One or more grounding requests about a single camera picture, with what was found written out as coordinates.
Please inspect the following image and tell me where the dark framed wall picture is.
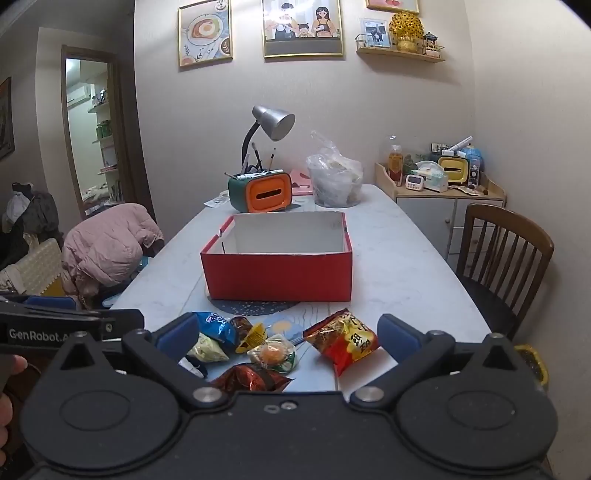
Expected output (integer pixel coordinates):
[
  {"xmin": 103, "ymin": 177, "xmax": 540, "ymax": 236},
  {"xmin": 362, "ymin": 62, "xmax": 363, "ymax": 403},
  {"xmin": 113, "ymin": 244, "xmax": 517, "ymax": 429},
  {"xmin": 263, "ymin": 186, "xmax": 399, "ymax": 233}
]
[{"xmin": 0, "ymin": 76, "xmax": 14, "ymax": 160}]

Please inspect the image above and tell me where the red orange snack packet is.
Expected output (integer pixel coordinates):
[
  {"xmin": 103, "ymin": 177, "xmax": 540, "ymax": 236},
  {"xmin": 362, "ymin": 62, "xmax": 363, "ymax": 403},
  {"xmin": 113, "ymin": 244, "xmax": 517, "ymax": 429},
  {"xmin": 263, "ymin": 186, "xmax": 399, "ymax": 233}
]
[{"xmin": 303, "ymin": 308, "xmax": 380, "ymax": 377}]

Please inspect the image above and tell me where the light blue snack packet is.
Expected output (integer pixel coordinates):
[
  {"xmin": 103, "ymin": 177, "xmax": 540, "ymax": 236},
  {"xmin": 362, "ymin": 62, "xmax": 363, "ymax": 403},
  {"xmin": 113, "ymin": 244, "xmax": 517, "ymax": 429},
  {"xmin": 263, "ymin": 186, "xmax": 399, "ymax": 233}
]
[{"xmin": 263, "ymin": 318, "xmax": 308, "ymax": 347}]

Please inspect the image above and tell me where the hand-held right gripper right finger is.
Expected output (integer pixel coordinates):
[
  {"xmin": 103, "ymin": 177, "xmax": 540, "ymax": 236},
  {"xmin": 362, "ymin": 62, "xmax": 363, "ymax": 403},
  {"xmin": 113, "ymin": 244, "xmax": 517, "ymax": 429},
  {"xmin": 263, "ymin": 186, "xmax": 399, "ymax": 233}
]
[{"xmin": 349, "ymin": 314, "xmax": 532, "ymax": 411}]

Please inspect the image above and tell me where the small white snack packet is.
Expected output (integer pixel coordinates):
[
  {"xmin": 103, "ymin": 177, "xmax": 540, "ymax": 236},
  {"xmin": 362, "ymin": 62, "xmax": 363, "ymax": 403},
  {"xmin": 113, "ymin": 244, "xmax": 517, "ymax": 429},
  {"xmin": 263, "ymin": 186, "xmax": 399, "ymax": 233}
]
[{"xmin": 178, "ymin": 355, "xmax": 208, "ymax": 379}]

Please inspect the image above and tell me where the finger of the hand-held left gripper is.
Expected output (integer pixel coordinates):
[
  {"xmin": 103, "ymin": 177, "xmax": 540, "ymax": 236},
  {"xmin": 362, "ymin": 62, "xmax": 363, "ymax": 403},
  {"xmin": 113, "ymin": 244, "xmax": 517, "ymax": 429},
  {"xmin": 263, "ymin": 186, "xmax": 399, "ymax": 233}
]
[
  {"xmin": 99, "ymin": 308, "xmax": 145, "ymax": 343},
  {"xmin": 23, "ymin": 296, "xmax": 78, "ymax": 311}
]

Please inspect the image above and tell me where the small lantern ornament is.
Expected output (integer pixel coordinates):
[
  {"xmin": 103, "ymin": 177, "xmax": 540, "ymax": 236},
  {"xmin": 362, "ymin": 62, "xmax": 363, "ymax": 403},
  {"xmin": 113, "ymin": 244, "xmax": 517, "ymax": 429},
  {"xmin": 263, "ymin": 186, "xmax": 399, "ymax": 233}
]
[{"xmin": 422, "ymin": 31, "xmax": 444, "ymax": 58}]

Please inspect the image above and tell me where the cream cushion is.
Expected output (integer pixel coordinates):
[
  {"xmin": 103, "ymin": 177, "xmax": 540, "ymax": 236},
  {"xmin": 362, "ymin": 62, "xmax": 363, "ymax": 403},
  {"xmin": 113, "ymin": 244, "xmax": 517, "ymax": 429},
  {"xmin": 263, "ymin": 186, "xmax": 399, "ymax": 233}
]
[{"xmin": 16, "ymin": 237, "xmax": 65, "ymax": 296}]

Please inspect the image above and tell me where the red cardboard box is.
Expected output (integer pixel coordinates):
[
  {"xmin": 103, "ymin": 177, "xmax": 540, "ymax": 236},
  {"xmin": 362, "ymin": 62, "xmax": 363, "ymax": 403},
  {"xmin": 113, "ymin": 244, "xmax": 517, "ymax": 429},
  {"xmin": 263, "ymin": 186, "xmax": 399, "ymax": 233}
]
[{"xmin": 200, "ymin": 211, "xmax": 354, "ymax": 302}]

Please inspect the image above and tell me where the clear plastic container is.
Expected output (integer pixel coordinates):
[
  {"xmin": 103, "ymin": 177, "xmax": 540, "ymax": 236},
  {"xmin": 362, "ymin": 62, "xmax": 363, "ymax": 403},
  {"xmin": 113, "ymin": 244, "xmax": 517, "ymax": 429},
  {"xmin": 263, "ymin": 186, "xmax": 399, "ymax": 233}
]
[{"xmin": 379, "ymin": 134, "xmax": 407, "ymax": 160}]

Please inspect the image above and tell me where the dark clothes pile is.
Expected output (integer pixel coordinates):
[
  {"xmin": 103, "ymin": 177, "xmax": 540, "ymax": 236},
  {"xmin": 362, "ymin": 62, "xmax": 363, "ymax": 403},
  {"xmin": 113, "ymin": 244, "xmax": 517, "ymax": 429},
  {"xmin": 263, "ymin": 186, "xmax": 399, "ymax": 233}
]
[{"xmin": 0, "ymin": 182, "xmax": 61, "ymax": 273}]

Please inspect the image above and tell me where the small photo frame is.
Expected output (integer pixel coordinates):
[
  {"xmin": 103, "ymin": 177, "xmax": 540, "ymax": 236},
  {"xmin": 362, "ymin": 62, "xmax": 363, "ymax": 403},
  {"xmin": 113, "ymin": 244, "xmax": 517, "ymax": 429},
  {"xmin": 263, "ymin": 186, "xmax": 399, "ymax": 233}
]
[{"xmin": 359, "ymin": 17, "xmax": 392, "ymax": 49}]

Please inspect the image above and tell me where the egg yolk pastry packet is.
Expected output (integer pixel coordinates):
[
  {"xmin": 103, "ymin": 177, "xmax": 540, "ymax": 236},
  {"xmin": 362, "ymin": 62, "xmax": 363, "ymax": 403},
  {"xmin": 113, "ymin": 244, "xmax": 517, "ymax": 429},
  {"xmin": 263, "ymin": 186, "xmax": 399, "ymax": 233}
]
[{"xmin": 247, "ymin": 335, "xmax": 297, "ymax": 374}]

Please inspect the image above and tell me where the silver desk lamp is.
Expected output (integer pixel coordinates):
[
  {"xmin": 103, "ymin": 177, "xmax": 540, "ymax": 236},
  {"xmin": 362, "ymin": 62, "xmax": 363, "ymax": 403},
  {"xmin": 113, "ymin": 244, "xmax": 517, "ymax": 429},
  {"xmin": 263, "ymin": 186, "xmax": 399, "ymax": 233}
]
[{"xmin": 239, "ymin": 105, "xmax": 296, "ymax": 174}]

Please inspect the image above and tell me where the orange drink bottle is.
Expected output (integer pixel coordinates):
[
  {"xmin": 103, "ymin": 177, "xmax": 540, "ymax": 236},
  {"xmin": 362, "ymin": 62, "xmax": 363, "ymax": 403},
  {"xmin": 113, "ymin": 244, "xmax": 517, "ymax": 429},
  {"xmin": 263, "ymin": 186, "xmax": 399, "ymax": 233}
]
[{"xmin": 387, "ymin": 144, "xmax": 404, "ymax": 186}]

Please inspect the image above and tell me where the yellow retro tissue box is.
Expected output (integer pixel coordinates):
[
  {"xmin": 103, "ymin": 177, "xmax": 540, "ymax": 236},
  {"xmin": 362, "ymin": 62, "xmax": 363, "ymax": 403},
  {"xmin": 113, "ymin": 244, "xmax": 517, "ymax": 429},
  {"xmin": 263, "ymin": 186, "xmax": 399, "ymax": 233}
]
[{"xmin": 437, "ymin": 156, "xmax": 470, "ymax": 186}]

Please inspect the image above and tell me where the dark blue round placemat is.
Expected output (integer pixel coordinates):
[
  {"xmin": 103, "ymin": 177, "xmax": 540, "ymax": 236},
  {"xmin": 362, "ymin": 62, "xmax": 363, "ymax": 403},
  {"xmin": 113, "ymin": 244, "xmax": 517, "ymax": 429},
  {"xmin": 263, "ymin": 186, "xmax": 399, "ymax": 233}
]
[{"xmin": 205, "ymin": 288, "xmax": 303, "ymax": 317}]

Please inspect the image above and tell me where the wooden corner cabinet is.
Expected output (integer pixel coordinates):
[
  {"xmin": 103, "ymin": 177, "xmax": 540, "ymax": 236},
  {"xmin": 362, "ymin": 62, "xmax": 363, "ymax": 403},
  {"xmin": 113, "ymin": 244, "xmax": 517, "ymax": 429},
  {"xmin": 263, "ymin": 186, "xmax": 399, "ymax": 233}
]
[{"xmin": 374, "ymin": 161, "xmax": 507, "ymax": 273}]

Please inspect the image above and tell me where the soft tissue pack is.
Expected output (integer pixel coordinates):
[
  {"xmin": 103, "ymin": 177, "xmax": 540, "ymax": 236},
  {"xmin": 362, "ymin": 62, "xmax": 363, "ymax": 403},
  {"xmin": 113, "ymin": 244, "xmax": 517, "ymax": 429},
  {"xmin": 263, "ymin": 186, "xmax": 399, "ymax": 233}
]
[{"xmin": 416, "ymin": 161, "xmax": 448, "ymax": 193}]

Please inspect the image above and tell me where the green orange desk organizer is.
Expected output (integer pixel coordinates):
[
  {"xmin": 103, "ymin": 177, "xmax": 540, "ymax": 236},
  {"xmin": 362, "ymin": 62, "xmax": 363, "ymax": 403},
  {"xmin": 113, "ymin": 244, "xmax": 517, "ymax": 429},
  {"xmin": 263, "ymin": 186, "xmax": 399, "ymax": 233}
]
[{"xmin": 228, "ymin": 168, "xmax": 293, "ymax": 214}]

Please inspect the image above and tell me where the dark red foil snack packet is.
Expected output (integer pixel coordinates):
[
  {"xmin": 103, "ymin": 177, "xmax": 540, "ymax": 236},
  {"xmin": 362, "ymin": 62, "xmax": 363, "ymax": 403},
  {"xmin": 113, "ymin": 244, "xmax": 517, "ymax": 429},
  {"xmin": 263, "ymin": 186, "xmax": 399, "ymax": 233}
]
[{"xmin": 211, "ymin": 362, "xmax": 294, "ymax": 394}]

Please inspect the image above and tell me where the clear plastic bag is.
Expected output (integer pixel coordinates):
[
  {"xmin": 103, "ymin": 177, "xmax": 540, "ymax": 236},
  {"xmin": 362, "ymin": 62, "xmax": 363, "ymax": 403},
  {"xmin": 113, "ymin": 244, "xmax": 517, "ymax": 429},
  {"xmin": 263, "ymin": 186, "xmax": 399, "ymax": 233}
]
[{"xmin": 306, "ymin": 130, "xmax": 365, "ymax": 208}]

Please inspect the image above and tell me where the wooden door frame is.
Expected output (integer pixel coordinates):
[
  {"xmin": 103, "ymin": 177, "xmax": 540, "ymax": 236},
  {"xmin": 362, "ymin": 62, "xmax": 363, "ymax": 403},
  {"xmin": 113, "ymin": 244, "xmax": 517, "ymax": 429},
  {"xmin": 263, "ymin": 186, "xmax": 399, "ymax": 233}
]
[{"xmin": 60, "ymin": 45, "xmax": 148, "ymax": 220}]

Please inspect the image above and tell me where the yellow waste bin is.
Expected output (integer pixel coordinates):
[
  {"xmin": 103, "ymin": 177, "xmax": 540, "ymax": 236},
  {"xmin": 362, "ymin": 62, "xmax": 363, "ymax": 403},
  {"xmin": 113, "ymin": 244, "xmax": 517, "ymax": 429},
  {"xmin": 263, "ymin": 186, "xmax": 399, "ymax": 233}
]
[{"xmin": 514, "ymin": 344, "xmax": 550, "ymax": 393}]

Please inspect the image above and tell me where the gold tree ornament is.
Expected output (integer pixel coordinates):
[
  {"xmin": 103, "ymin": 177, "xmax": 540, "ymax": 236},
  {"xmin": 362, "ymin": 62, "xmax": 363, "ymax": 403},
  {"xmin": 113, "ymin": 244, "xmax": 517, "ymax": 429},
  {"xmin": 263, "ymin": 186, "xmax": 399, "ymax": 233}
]
[{"xmin": 389, "ymin": 11, "xmax": 424, "ymax": 53}]

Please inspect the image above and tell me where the framed pink picture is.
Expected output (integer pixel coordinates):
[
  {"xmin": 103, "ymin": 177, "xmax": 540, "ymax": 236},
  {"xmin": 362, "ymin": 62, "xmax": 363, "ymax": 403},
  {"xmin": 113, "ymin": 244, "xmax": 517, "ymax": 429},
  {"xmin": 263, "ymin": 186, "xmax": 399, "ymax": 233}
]
[{"xmin": 366, "ymin": 0, "xmax": 420, "ymax": 14}]

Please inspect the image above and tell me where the person's left hand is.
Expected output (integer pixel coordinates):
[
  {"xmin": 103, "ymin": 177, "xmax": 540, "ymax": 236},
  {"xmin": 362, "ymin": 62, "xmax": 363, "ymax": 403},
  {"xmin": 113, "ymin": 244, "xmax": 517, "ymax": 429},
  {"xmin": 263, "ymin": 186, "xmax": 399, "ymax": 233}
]
[{"xmin": 0, "ymin": 355, "xmax": 28, "ymax": 451}]

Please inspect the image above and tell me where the framed family picture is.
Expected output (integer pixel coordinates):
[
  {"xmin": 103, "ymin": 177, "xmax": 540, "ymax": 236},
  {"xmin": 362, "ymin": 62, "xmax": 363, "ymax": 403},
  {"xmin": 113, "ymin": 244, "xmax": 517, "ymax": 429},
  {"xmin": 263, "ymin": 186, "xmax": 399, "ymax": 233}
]
[{"xmin": 262, "ymin": 0, "xmax": 345, "ymax": 59}]

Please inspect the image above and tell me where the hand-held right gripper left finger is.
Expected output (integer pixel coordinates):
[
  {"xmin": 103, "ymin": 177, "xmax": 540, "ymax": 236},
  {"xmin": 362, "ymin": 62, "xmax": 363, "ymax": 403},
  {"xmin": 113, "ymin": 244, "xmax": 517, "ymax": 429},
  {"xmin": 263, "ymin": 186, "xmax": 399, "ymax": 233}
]
[{"xmin": 51, "ymin": 312, "xmax": 228, "ymax": 411}]

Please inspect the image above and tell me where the white storage shelving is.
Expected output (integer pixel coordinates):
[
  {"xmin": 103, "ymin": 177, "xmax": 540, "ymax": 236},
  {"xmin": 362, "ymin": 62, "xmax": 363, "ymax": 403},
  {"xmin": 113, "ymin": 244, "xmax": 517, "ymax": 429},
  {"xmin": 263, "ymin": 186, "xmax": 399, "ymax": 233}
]
[{"xmin": 90, "ymin": 88, "xmax": 124, "ymax": 204}]

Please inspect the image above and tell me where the small dark brown snack packet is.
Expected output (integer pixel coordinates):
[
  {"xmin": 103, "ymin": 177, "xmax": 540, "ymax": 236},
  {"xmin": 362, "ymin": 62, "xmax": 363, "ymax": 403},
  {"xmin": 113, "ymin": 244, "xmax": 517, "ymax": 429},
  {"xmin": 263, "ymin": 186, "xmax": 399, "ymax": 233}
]
[{"xmin": 229, "ymin": 316, "xmax": 254, "ymax": 343}]

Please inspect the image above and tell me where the small yellow snack packet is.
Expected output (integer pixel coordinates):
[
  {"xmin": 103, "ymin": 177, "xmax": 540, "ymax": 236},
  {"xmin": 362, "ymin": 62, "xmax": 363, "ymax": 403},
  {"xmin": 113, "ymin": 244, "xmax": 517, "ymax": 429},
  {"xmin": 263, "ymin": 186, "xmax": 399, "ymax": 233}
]
[{"xmin": 238, "ymin": 323, "xmax": 269, "ymax": 354}]

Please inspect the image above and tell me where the wooden chair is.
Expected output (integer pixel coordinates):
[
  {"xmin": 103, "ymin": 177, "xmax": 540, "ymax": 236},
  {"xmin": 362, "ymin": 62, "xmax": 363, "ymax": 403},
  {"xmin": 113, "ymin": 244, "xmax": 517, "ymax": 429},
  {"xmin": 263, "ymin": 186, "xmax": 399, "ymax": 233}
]
[{"xmin": 455, "ymin": 203, "xmax": 555, "ymax": 340}]

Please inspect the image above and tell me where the blue patterned pouch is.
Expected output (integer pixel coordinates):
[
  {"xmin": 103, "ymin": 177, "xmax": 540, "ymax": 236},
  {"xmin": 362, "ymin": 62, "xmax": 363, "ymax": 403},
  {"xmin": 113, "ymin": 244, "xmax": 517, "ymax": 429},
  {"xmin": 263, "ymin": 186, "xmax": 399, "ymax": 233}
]
[{"xmin": 463, "ymin": 145, "xmax": 484, "ymax": 175}]

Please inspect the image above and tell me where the pale yellow snack packet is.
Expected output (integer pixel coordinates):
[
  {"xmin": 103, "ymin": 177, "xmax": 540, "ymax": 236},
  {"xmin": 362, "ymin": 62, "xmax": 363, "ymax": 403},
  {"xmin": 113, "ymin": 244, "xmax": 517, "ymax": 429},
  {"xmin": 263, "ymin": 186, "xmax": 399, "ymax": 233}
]
[{"xmin": 187, "ymin": 333, "xmax": 230, "ymax": 363}]

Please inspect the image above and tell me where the framed food picture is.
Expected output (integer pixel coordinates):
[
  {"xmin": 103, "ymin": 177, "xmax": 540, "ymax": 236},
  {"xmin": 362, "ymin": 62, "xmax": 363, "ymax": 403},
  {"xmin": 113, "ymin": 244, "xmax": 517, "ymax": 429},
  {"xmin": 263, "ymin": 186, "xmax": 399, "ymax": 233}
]
[{"xmin": 178, "ymin": 0, "xmax": 234, "ymax": 68}]

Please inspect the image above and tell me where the wooden wall shelf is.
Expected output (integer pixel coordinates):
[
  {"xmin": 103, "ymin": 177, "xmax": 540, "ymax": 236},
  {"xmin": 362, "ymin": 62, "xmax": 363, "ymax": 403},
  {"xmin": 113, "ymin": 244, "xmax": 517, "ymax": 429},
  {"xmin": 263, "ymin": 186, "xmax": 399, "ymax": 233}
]
[{"xmin": 355, "ymin": 34, "xmax": 446, "ymax": 63}]

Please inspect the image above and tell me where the pink padded jacket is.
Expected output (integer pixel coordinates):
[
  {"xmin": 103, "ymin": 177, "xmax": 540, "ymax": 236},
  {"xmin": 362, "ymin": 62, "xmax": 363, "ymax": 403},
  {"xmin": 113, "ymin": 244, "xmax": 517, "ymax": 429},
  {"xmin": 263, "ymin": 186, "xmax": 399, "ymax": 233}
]
[{"xmin": 61, "ymin": 203, "xmax": 164, "ymax": 308}]

